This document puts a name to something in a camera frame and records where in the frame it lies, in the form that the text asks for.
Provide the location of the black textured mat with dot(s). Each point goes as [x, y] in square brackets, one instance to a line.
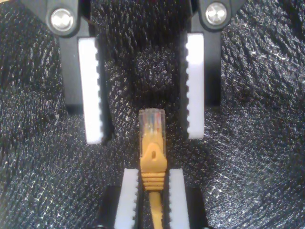
[250, 143]

